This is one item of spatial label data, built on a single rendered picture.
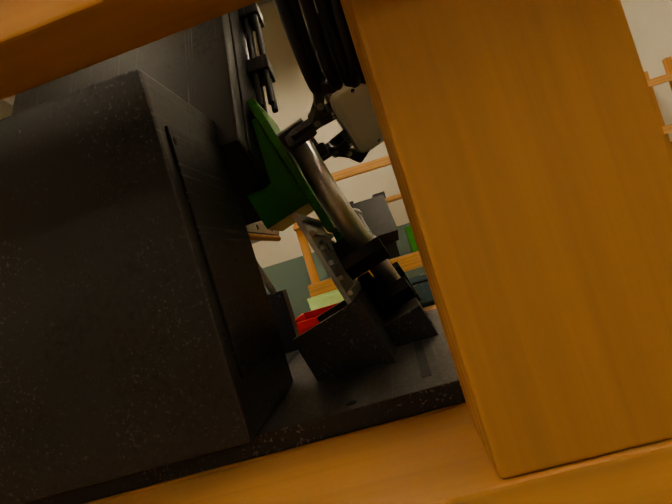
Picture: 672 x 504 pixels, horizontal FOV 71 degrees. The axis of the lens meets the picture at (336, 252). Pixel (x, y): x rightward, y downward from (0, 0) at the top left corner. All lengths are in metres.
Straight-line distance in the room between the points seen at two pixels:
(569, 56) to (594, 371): 0.17
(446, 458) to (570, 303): 0.13
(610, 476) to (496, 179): 0.17
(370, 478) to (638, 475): 0.16
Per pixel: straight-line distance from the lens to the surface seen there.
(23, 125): 0.52
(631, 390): 0.31
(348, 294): 0.54
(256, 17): 0.91
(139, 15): 0.31
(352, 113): 0.63
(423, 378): 0.46
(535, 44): 0.30
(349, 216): 0.57
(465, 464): 0.34
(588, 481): 0.32
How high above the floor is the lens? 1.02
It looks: 1 degrees up
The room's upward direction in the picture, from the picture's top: 17 degrees counter-clockwise
